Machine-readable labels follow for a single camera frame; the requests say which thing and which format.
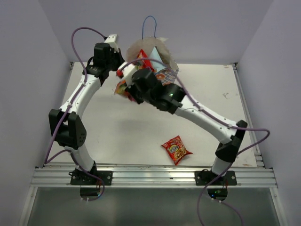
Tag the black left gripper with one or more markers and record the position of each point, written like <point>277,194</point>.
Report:
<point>118,56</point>

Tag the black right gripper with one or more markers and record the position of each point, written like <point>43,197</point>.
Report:
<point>130,90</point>

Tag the teal white snack packet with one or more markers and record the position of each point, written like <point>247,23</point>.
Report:
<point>121,90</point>

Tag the large red fruit candy bag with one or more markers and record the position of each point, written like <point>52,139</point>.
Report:
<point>143,61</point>

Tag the light blue cassava chips bag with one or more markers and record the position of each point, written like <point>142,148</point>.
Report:
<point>157,66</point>

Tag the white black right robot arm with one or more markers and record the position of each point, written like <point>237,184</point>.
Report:
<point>230,134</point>

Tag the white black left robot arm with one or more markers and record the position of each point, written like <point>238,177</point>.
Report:
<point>67,128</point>

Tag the blue checkered paper bag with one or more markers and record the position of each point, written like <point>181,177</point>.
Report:
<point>147,44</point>

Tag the small red snack packet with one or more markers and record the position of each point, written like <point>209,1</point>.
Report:
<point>176,149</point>

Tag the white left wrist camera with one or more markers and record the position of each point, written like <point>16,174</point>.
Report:
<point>112,40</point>

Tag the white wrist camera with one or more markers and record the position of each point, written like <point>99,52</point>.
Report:
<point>112,40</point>
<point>125,72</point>

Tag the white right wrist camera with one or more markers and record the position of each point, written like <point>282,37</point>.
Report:
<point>125,72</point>

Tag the aluminium frame rail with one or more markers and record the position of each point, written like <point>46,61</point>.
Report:
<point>151,176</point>

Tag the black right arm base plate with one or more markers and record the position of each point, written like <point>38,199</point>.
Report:
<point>204,177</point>

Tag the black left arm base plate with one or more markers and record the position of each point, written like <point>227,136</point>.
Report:
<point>92,177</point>

